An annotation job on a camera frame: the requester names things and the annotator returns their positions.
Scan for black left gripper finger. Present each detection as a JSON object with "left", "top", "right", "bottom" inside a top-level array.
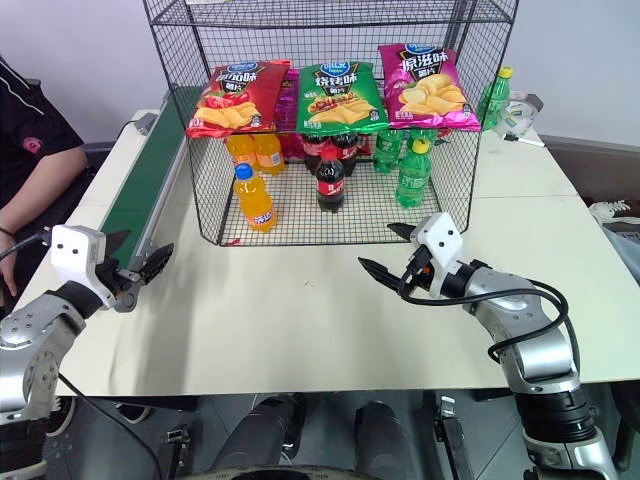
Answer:
[
  {"left": 138, "top": 242, "right": 176, "bottom": 284},
  {"left": 103, "top": 229, "right": 132, "bottom": 264}
]

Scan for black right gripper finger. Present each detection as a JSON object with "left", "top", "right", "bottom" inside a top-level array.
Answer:
[
  {"left": 357, "top": 256, "right": 402, "bottom": 295},
  {"left": 386, "top": 222, "right": 418, "bottom": 245}
]

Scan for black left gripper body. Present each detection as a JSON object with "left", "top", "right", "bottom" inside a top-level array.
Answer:
[{"left": 95, "top": 256, "right": 152, "bottom": 314}]

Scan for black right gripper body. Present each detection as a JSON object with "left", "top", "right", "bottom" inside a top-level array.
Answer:
[{"left": 397, "top": 245, "right": 436, "bottom": 299}]

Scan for green conveyor belt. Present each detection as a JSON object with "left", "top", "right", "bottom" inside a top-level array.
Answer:
[{"left": 98, "top": 85, "right": 202, "bottom": 274}]

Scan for person's bare hand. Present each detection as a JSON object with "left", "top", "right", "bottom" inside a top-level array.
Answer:
[{"left": 0, "top": 234, "right": 19, "bottom": 297}]

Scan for green soda bottle yellow cap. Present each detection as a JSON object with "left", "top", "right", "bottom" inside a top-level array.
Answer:
[
  {"left": 476, "top": 65, "right": 516, "bottom": 133},
  {"left": 395, "top": 138, "right": 433, "bottom": 209}
]

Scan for cola bottle red cap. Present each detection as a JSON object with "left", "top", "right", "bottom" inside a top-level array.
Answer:
[{"left": 315, "top": 146, "right": 348, "bottom": 214}]

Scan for cola bottle red label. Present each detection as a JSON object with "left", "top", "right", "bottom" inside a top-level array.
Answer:
[
  {"left": 331, "top": 130, "right": 360, "bottom": 179},
  {"left": 300, "top": 131, "right": 327, "bottom": 177}
]

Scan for orange soda bottle blue cap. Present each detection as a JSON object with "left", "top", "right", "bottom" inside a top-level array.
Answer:
[{"left": 233, "top": 162, "right": 278, "bottom": 234}]

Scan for black shoe white sole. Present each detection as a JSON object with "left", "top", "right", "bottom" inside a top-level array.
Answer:
[
  {"left": 46, "top": 396, "right": 78, "bottom": 439},
  {"left": 115, "top": 401, "right": 153, "bottom": 423}
]

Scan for green potato chip bag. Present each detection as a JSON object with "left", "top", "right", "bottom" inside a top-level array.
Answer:
[{"left": 294, "top": 60, "right": 389, "bottom": 136}]

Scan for magenta potato chip bag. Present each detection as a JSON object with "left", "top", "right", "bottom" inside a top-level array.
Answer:
[
  {"left": 273, "top": 68, "right": 302, "bottom": 133},
  {"left": 376, "top": 42, "right": 483, "bottom": 133}
]

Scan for white pen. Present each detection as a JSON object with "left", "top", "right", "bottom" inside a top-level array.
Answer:
[{"left": 503, "top": 133, "right": 545, "bottom": 148}]

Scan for person's black shirt torso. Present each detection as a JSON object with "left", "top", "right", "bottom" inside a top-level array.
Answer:
[{"left": 0, "top": 53, "right": 87, "bottom": 202}]

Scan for dark rounded shape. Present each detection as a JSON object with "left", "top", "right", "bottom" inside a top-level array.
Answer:
[
  {"left": 218, "top": 393, "right": 308, "bottom": 474},
  {"left": 353, "top": 399, "right": 418, "bottom": 474}
]

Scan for white container with blue print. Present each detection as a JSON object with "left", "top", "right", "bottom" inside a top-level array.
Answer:
[{"left": 491, "top": 90, "right": 545, "bottom": 143}]

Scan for red potato chip bag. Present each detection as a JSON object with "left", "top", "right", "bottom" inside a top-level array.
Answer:
[{"left": 185, "top": 59, "right": 293, "bottom": 141}]

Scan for white sneaker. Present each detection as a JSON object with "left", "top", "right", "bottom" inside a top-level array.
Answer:
[{"left": 586, "top": 198, "right": 633, "bottom": 219}]

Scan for blue jeans leg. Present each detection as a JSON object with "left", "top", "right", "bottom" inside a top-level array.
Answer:
[{"left": 598, "top": 217, "right": 640, "bottom": 287}]

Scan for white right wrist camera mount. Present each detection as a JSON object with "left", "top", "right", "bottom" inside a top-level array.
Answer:
[{"left": 409, "top": 211, "right": 464, "bottom": 302}]

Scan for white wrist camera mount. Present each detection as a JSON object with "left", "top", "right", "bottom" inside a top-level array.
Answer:
[
  {"left": 49, "top": 224, "right": 119, "bottom": 312},
  {"left": 409, "top": 211, "right": 464, "bottom": 302}
]

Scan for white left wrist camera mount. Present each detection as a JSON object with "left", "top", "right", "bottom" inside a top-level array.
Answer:
[{"left": 49, "top": 224, "right": 119, "bottom": 312}]

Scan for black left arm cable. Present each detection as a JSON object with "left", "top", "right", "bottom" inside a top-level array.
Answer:
[{"left": 0, "top": 233, "right": 52, "bottom": 262}]

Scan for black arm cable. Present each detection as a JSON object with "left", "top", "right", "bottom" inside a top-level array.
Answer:
[
  {"left": 398, "top": 249, "right": 583, "bottom": 374},
  {"left": 0, "top": 233, "right": 52, "bottom": 262}
]

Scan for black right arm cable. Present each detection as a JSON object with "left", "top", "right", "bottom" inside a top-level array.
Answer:
[{"left": 398, "top": 249, "right": 583, "bottom": 374}]

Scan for black floor cable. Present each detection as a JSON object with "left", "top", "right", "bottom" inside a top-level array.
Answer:
[{"left": 56, "top": 371, "right": 167, "bottom": 480}]

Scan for black table frame bracket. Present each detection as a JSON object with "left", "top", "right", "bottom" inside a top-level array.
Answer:
[
  {"left": 433, "top": 393, "right": 474, "bottom": 480},
  {"left": 158, "top": 424, "right": 193, "bottom": 480}
]

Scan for black wire mesh shelf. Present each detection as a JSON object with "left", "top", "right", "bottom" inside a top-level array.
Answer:
[{"left": 141, "top": 0, "right": 519, "bottom": 248}]

